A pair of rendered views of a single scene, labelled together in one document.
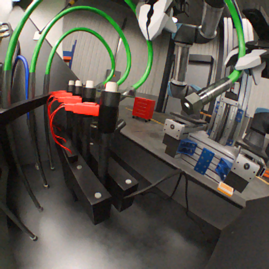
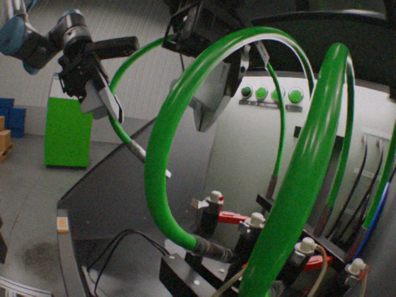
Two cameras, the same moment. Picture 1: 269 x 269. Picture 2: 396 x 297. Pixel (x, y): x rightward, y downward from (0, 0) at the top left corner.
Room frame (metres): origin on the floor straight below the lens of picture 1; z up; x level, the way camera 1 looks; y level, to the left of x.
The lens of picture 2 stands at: (0.43, 0.03, 1.24)
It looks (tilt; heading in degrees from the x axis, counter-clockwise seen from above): 8 degrees down; 186
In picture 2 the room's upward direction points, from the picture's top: 11 degrees clockwise
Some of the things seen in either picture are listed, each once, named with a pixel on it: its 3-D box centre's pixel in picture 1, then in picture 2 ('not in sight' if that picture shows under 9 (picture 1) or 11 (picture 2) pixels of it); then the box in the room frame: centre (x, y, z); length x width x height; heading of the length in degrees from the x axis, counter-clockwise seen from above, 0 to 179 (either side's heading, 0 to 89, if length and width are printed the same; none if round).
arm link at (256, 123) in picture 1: (262, 119); not in sight; (0.44, -0.69, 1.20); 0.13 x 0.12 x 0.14; 23
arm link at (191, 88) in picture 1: (194, 94); not in sight; (0.83, -0.37, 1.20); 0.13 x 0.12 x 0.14; 70
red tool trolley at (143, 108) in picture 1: (143, 109); not in sight; (4.67, -0.15, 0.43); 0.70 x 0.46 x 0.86; 65
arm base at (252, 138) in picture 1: (255, 137); not in sight; (0.45, -0.69, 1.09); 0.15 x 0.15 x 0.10
